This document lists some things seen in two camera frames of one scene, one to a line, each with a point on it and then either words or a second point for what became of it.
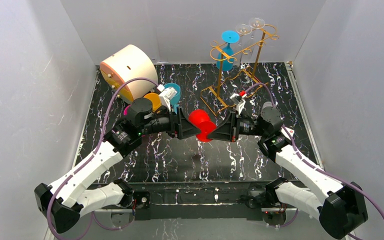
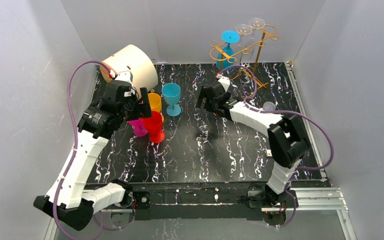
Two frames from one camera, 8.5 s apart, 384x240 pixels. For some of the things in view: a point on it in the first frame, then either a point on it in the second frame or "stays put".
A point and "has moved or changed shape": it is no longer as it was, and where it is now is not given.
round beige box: (128, 63) stays put
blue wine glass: (229, 37) stays put
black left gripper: (177, 123) → (138, 108)
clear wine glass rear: (256, 23) stays put
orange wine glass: (156, 102) stays put
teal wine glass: (174, 99) stays put
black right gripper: (235, 125) → (210, 99)
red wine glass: (201, 119) has moved or changed shape
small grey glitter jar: (267, 104) stays put
